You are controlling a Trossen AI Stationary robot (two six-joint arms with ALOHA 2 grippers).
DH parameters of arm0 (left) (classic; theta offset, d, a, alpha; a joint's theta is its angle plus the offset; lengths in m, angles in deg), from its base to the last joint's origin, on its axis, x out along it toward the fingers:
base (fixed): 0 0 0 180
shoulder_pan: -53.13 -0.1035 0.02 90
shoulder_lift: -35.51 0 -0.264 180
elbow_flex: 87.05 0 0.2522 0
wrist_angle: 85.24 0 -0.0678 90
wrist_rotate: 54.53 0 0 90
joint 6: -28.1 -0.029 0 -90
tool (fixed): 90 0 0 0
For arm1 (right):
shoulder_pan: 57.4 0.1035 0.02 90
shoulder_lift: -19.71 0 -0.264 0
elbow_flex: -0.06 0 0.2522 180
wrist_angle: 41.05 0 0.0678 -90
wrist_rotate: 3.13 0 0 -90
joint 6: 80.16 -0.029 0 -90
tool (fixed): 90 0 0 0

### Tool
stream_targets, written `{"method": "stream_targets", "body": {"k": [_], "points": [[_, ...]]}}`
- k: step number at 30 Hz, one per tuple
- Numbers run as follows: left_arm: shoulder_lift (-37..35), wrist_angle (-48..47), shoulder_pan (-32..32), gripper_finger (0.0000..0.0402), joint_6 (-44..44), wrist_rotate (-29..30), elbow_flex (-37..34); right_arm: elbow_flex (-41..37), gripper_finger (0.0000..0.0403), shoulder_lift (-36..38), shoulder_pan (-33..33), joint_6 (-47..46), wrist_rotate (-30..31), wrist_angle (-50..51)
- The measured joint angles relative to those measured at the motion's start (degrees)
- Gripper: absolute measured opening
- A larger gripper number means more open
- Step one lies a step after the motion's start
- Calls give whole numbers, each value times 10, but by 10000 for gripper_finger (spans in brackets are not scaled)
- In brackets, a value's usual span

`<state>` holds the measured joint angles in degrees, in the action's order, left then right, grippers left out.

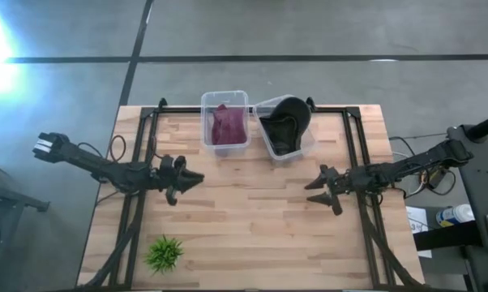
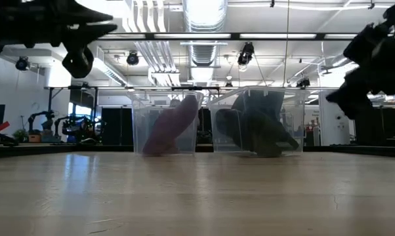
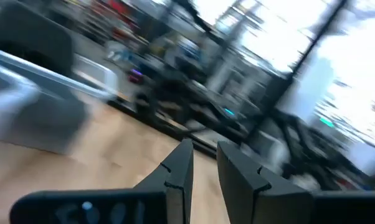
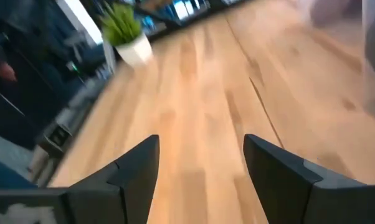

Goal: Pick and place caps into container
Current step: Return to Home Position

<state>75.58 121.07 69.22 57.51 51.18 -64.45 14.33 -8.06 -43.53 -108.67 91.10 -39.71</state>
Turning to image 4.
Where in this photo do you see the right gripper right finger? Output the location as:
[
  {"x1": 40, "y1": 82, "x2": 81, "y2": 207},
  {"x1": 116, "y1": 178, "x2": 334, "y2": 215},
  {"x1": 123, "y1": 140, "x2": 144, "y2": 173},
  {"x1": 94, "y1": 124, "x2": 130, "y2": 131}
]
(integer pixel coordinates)
[{"x1": 242, "y1": 133, "x2": 375, "y2": 224}]

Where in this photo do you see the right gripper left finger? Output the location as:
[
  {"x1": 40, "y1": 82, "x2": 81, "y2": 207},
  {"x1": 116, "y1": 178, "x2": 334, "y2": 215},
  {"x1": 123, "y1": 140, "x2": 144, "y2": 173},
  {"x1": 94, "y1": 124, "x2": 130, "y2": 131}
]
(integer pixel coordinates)
[{"x1": 64, "y1": 134, "x2": 161, "y2": 224}]

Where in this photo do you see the person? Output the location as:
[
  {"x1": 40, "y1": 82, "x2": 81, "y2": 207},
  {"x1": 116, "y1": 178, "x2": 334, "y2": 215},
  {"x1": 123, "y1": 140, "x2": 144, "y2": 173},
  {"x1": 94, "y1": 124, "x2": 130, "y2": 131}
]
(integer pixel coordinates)
[{"x1": 0, "y1": 0, "x2": 107, "y2": 150}]

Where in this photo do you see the potted green plant white pot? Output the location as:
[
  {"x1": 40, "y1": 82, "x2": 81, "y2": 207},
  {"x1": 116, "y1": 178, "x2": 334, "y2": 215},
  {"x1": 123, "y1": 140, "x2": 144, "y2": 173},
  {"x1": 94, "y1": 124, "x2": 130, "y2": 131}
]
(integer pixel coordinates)
[{"x1": 99, "y1": 2, "x2": 154, "y2": 68}]

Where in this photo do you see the person's hand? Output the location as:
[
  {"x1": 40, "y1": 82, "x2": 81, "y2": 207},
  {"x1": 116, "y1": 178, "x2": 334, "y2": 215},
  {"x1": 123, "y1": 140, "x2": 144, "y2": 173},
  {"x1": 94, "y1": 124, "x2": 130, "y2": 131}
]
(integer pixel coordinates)
[{"x1": 0, "y1": 60, "x2": 18, "y2": 83}]

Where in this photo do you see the grey table frame bracket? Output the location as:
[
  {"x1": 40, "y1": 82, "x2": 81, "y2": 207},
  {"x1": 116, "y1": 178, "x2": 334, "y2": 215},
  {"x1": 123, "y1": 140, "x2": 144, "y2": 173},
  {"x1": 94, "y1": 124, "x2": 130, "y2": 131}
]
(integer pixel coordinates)
[{"x1": 27, "y1": 123, "x2": 74, "y2": 187}]

